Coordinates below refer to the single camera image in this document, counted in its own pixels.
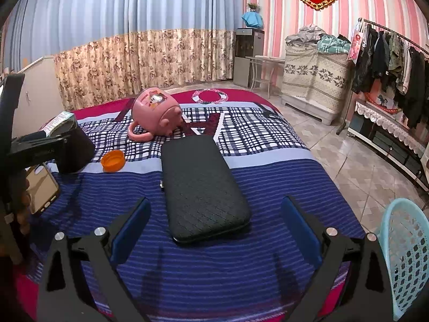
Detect blue and floral curtain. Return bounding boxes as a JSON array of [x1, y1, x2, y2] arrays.
[[0, 0, 247, 111]]

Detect metal clothes rack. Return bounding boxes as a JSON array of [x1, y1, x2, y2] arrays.
[[337, 18, 429, 136]]

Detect light blue plastic basket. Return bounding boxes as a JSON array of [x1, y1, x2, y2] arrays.
[[377, 197, 429, 321]]

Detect printed plaid striped blanket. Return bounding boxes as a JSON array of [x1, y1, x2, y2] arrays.
[[13, 88, 366, 322]]

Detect grey water dispenser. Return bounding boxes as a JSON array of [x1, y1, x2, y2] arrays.
[[233, 27, 265, 88]]

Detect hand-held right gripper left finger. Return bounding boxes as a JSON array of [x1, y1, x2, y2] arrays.
[[35, 197, 153, 322]]

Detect floral cloth covered cabinet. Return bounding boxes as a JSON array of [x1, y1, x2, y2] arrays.
[[281, 43, 352, 126]]

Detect teal plaid cloth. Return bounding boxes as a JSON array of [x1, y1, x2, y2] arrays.
[[317, 35, 351, 54]]

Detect white bedside cabinet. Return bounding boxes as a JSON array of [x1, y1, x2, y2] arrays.
[[15, 55, 57, 138]]

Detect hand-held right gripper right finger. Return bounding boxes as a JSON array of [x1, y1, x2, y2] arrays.
[[281, 195, 399, 322]]

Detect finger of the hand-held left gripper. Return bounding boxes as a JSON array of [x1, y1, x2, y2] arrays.
[[7, 132, 72, 166]]

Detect low dark media cabinet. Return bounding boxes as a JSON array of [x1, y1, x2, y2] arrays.
[[347, 99, 429, 192]]

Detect orange plastic lid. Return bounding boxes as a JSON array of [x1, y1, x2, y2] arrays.
[[101, 150, 126, 173]]

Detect pink hanging bag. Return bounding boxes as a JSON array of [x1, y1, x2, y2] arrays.
[[348, 20, 367, 64]]

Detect pink cartoon mug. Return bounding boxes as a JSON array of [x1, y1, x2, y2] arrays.
[[127, 86, 183, 143]]

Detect green and white box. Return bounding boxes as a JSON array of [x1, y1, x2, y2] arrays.
[[43, 112, 77, 138]]

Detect row of hanging dark clothes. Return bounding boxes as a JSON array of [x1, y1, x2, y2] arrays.
[[350, 23, 429, 130]]

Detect grey clothes pile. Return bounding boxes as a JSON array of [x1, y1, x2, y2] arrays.
[[285, 24, 327, 47]]

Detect red rimmed tray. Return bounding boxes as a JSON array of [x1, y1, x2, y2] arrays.
[[365, 90, 403, 115]]

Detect black smartphone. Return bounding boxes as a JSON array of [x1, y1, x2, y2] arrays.
[[25, 163, 61, 217]]

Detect person's left hand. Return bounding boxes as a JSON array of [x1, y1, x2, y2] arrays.
[[15, 174, 32, 239]]

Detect black woven case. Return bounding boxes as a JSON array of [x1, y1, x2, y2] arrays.
[[161, 136, 253, 245]]

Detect white metal chair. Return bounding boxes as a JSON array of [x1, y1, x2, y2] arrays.
[[246, 55, 285, 96]]

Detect white lace cloth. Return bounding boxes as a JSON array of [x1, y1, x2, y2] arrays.
[[354, 100, 426, 156]]

